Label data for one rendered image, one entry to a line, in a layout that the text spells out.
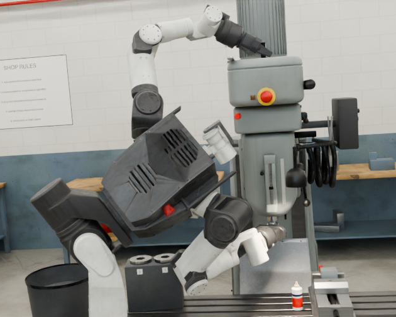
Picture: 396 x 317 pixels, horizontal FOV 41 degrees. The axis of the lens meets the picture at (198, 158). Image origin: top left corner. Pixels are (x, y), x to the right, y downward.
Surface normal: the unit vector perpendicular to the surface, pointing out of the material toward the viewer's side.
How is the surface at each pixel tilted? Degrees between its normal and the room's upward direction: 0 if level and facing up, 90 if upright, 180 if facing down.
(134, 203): 74
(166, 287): 90
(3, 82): 90
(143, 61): 62
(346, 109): 90
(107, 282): 90
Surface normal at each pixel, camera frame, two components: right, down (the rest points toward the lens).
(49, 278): 0.61, -0.01
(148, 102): 0.11, -0.37
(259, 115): -0.12, 0.13
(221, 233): -0.38, 0.25
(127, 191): -0.27, -0.14
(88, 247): 0.24, 0.10
